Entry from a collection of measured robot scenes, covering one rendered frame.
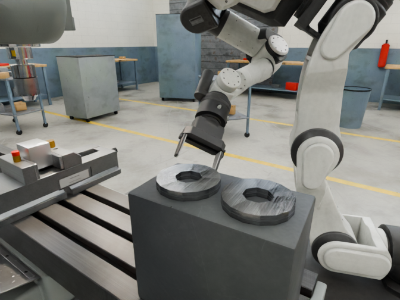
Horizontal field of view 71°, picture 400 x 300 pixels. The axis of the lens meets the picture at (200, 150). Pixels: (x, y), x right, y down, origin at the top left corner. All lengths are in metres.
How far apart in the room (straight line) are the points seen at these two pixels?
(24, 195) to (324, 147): 0.76
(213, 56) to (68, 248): 8.62
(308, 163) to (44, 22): 0.72
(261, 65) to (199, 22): 0.24
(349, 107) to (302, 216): 4.79
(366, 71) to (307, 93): 7.02
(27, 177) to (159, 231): 0.44
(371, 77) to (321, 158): 7.04
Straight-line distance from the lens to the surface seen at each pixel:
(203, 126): 0.73
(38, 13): 0.67
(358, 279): 1.17
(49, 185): 0.79
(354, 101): 5.09
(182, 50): 6.67
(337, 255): 1.02
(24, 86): 0.73
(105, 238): 0.63
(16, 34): 0.68
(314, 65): 0.80
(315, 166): 0.85
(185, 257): 0.38
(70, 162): 0.80
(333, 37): 0.80
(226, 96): 0.81
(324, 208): 0.97
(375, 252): 1.04
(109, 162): 0.87
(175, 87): 6.80
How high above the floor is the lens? 1.31
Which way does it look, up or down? 21 degrees down
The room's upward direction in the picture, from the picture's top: straight up
